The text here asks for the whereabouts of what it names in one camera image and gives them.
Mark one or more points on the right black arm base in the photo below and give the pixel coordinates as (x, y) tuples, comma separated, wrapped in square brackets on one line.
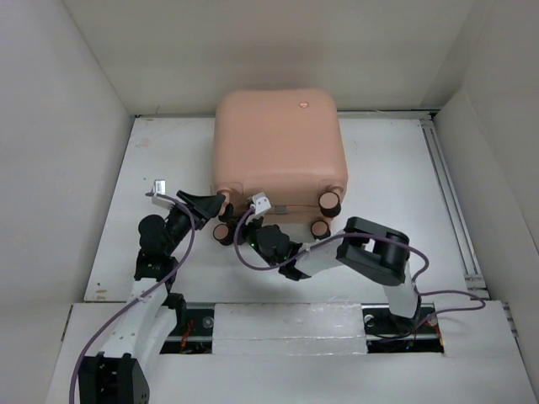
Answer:
[(389, 334)]

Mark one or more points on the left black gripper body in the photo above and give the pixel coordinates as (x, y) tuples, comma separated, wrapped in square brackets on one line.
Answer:
[(180, 221)]

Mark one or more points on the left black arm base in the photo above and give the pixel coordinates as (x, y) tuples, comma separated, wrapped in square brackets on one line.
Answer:
[(193, 333)]

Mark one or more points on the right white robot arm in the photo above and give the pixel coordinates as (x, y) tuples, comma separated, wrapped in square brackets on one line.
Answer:
[(379, 253)]

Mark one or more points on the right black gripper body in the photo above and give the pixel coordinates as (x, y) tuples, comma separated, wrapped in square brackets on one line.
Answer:
[(248, 233)]

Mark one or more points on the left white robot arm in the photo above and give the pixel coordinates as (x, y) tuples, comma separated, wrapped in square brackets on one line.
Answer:
[(117, 372)]

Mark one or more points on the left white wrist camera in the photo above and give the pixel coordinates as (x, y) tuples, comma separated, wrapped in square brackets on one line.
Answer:
[(159, 196)]

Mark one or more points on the pink hard-shell suitcase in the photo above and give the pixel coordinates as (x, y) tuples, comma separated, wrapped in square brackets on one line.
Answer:
[(286, 144)]

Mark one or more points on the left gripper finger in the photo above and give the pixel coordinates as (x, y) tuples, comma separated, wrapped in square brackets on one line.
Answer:
[(184, 196), (209, 207)]

